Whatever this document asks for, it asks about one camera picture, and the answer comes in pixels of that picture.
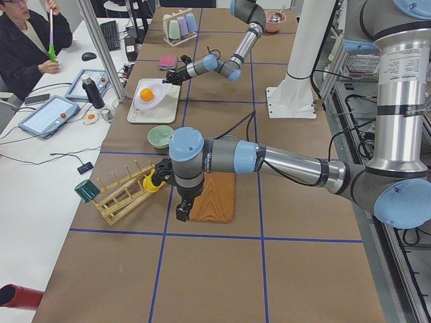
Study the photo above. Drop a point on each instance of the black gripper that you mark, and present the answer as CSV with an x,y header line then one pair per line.
x,y
178,73
187,194

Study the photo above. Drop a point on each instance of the black smartphone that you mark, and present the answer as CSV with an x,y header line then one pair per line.
x,y
37,99

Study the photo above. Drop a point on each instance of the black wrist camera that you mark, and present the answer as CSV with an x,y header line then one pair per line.
x,y
163,172
186,59

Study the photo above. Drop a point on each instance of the wooden cutting board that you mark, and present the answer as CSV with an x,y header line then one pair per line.
x,y
216,204

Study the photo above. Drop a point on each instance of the pink bowl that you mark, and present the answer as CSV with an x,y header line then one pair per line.
x,y
272,25

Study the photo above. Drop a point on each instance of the black keyboard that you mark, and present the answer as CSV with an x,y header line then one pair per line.
x,y
111,35

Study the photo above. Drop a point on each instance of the red cylinder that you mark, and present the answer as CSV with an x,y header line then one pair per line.
x,y
18,297

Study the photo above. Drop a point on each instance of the blue teach pendant near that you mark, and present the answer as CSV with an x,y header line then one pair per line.
x,y
48,118

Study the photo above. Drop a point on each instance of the pink and grey folded cloth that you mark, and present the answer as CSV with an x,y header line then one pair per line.
x,y
167,62

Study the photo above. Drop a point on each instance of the green bowl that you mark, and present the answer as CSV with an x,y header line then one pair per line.
x,y
159,136

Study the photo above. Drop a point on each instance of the blue cup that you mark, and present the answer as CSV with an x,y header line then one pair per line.
x,y
191,22

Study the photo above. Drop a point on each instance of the black computer mouse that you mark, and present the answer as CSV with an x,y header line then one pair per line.
x,y
88,56

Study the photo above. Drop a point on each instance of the yellow mug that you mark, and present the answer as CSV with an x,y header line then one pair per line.
x,y
148,184

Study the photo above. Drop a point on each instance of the orange fruit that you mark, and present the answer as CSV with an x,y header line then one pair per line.
x,y
146,94

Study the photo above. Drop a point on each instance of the wooden mug rack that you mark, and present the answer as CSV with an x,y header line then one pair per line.
x,y
124,195

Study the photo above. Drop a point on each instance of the small metal cup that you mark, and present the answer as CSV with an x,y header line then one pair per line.
x,y
107,115

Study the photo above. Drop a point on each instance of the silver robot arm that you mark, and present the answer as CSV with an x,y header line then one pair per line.
x,y
392,186
249,12

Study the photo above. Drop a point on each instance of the blue teach pendant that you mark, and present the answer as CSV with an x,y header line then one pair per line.
x,y
77,91
48,118

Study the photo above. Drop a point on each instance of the fried egg coaster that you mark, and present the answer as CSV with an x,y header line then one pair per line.
x,y
91,118

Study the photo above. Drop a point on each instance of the white round plate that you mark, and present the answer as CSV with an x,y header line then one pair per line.
x,y
160,91

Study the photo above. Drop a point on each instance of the small black device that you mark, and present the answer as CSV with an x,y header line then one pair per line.
x,y
85,168

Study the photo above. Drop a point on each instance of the green and pink stick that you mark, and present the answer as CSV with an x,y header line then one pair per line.
x,y
51,48

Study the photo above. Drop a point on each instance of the person in black jacket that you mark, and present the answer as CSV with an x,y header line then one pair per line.
x,y
25,40

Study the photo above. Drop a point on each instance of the purple cup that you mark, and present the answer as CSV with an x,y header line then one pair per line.
x,y
182,23

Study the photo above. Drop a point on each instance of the metal scoop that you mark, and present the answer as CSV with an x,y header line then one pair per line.
x,y
276,16

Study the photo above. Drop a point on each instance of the white wire cup rack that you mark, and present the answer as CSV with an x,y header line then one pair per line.
x,y
174,15

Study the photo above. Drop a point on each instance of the cream bear tray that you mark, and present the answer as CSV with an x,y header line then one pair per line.
x,y
161,109

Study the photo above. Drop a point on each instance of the blue teach pendant far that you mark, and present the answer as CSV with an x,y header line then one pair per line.
x,y
77,91

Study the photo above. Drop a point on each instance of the black water bottle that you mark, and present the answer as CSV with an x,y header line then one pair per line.
x,y
93,94

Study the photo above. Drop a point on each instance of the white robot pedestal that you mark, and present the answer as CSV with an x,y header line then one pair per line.
x,y
293,97

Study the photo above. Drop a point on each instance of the aluminium frame post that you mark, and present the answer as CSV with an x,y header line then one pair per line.
x,y
87,12

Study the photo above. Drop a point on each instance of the dark green mug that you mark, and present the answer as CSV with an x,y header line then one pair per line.
x,y
87,190

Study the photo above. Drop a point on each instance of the green cup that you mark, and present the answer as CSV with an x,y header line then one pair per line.
x,y
173,30

